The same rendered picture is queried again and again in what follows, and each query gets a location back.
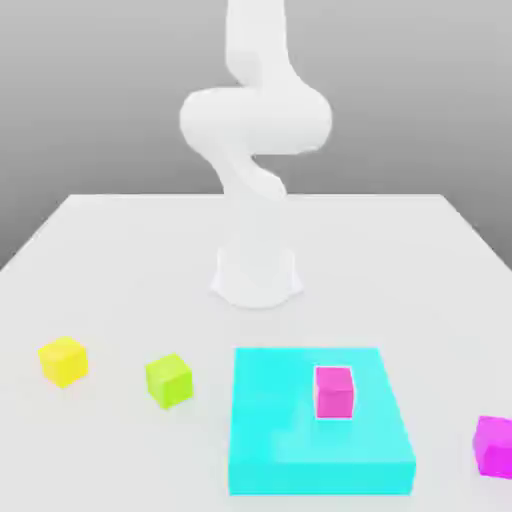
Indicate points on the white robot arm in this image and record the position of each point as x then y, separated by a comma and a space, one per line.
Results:
256, 120

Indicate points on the small lime green cube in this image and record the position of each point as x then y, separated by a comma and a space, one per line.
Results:
170, 382

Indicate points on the small pink cube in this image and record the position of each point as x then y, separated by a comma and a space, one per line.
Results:
334, 396

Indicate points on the small yellow cube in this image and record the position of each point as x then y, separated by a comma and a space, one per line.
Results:
64, 362

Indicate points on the small magenta cube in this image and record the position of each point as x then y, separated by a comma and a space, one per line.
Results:
494, 448

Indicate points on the large cyan box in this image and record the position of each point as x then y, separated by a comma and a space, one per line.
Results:
272, 420

